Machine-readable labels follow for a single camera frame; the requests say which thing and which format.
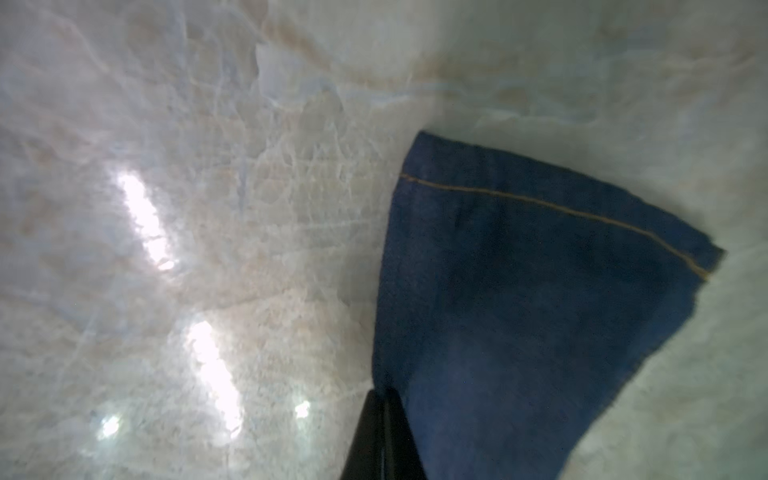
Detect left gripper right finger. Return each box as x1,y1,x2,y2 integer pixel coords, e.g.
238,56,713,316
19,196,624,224
382,389,426,480

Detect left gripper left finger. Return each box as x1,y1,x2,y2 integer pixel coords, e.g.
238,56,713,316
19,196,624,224
340,390,384,480

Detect dark blue denim jeans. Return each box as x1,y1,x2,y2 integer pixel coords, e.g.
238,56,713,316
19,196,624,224
372,132,723,479

